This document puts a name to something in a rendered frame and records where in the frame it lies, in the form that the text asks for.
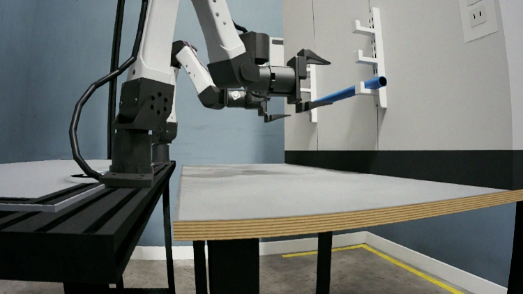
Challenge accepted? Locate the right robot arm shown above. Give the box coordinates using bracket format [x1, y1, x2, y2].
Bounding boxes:
[99, 0, 291, 187]

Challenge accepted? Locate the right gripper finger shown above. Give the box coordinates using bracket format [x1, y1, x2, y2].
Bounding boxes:
[306, 49, 331, 65]
[304, 101, 333, 112]

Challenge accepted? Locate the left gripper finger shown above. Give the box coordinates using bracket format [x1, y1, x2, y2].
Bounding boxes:
[270, 114, 291, 122]

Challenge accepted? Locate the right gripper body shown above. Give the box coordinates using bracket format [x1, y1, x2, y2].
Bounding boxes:
[268, 48, 307, 114]

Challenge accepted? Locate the blue metal bar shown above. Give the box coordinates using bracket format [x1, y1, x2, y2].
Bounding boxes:
[313, 76, 387, 102]

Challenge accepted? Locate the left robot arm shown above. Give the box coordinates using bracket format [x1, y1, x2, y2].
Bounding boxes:
[151, 40, 271, 165]

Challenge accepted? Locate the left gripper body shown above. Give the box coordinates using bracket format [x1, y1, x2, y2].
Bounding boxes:
[243, 100, 270, 123]

